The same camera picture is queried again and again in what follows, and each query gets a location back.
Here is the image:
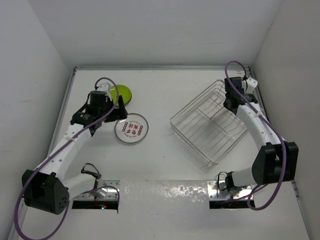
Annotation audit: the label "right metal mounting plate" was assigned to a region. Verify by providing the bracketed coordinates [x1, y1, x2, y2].
[207, 180, 252, 202]

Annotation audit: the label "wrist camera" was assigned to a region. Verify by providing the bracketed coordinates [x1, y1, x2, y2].
[96, 83, 112, 99]
[242, 77, 258, 94]

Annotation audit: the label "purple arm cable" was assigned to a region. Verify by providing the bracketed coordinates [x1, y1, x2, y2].
[14, 77, 120, 240]
[224, 60, 287, 211]

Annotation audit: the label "back aluminium frame rail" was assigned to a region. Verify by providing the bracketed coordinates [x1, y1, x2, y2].
[74, 65, 251, 70]

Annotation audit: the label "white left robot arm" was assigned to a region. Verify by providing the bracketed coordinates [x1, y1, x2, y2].
[22, 90, 128, 215]

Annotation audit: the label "metal mounting plate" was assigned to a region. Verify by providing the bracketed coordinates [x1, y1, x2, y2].
[74, 179, 120, 201]
[207, 180, 252, 202]

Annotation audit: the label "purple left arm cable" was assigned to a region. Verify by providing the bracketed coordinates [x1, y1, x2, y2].
[14, 77, 120, 240]

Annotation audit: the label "right aluminium frame rail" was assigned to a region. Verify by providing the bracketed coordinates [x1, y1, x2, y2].
[245, 65, 300, 200]

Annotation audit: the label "lime green plate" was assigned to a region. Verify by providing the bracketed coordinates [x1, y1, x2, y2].
[110, 84, 132, 106]

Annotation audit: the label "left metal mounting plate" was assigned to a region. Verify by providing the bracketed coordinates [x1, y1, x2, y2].
[74, 179, 120, 201]

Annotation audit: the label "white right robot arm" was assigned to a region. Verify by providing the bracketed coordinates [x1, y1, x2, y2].
[223, 77, 299, 192]

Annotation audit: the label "wire dish rack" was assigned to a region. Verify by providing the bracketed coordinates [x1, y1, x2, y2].
[170, 79, 248, 169]

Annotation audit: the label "left aluminium frame rail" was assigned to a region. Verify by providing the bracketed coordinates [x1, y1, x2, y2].
[6, 66, 78, 240]

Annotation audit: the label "aluminium frame rail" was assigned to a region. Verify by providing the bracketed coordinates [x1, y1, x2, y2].
[74, 65, 251, 70]
[6, 66, 78, 240]
[245, 65, 300, 200]

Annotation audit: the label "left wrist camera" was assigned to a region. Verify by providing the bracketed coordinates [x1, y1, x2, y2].
[96, 83, 112, 99]

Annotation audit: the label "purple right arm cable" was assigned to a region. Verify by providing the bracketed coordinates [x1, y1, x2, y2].
[224, 60, 287, 211]

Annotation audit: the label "white plate red characters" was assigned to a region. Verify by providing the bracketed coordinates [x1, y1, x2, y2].
[114, 113, 149, 144]

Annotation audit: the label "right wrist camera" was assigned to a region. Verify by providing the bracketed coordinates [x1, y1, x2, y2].
[242, 77, 258, 94]

